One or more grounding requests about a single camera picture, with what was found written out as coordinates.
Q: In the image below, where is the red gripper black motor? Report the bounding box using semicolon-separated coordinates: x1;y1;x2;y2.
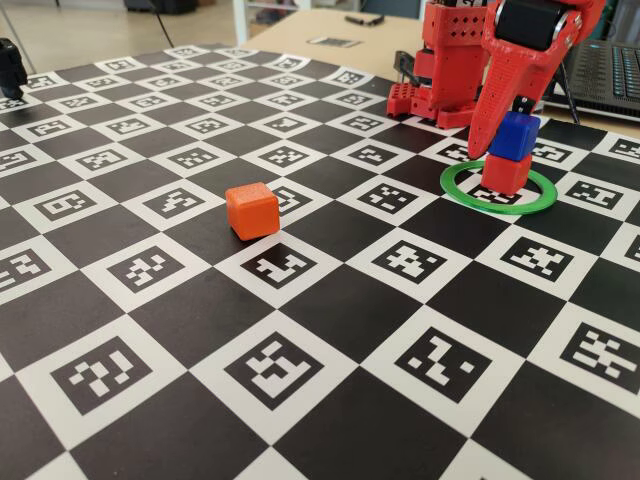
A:
466;0;607;160

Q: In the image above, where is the blue cube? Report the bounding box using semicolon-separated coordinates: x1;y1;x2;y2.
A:
487;110;543;162

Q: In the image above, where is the red cube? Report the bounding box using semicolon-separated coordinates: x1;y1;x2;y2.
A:
481;152;534;196

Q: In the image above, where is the orange cube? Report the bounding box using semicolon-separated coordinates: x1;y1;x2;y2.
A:
224;181;281;242

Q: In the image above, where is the grey laptop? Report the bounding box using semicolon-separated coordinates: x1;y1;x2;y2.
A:
542;0;640;122

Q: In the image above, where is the printed marker paper sheet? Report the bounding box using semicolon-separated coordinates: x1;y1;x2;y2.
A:
307;35;364;50

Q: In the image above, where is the black white marker checkerboard mat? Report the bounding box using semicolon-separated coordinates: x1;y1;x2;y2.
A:
0;43;640;480

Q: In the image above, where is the black box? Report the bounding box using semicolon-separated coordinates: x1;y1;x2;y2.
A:
123;0;197;15

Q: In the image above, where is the black curved cable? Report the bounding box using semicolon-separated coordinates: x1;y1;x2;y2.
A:
553;62;582;125

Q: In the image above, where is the green ring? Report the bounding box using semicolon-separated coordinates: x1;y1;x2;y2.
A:
439;160;559;217

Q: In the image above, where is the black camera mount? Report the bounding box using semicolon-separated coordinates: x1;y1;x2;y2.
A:
0;37;29;100

